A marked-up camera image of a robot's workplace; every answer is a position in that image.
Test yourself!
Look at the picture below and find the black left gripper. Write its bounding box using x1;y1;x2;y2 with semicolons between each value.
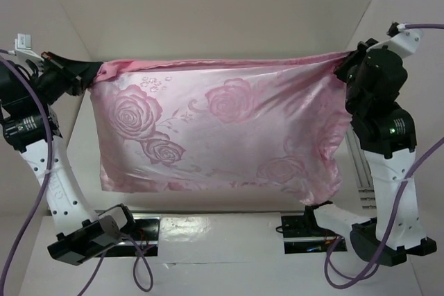
29;51;105;104

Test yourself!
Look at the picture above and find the pink satin pillowcase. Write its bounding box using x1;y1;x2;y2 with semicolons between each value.
89;52;351;204

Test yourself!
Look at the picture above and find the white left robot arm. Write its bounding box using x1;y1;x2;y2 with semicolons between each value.
1;49;137;265

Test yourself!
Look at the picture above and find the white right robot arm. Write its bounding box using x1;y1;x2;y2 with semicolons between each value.
302;39;437;267

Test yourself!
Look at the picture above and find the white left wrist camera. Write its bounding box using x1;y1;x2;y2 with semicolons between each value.
7;33;43;67

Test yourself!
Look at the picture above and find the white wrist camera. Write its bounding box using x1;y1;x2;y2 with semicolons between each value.
7;33;43;67
367;22;423;59

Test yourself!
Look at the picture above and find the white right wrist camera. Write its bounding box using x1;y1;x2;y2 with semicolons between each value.
367;22;423;59

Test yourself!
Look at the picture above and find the aluminium frame rail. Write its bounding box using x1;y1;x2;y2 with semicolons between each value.
345;128;377;211

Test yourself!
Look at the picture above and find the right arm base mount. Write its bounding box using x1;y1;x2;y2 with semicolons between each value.
275;214;338;254

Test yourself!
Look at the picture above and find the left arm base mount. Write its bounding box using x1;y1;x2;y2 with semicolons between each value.
115;214;160;257

